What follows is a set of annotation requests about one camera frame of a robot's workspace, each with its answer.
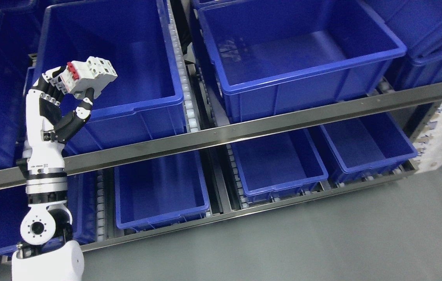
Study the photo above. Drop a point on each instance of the steel shelf rail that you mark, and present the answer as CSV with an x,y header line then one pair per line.
x,y
237,132

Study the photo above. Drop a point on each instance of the white patterned panel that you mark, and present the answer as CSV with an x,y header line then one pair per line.
x,y
428,143

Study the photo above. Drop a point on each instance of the white roller conveyor track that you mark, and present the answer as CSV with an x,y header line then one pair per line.
x,y
191,120

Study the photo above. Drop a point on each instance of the blue bin lower left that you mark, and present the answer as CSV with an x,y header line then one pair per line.
x,y
81,201

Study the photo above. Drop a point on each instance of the blue bin lower middle-left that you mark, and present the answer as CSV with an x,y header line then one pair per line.
x,y
160,192

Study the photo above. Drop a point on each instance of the blue bin lower middle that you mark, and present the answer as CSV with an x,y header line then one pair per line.
x,y
276,166

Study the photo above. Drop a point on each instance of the large blue bin upper middle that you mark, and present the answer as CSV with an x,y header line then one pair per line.
x,y
273,57

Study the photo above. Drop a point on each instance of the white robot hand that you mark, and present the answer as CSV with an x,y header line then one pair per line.
x,y
43,115

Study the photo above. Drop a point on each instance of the large blue bin upper left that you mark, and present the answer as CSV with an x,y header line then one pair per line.
x,y
145,101

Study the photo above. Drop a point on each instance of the white red circuit breaker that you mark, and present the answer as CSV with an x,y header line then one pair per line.
x,y
95,73

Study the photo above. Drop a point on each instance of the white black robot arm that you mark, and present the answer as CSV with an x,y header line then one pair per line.
x,y
48,251

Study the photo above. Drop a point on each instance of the blue bin upper right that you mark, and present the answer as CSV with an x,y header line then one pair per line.
x,y
418,24

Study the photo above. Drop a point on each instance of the large blue bin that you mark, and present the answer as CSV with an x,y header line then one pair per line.
x,y
273,57
145,101

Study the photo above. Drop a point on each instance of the blue bin lower right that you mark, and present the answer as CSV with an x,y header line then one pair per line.
x,y
365,146

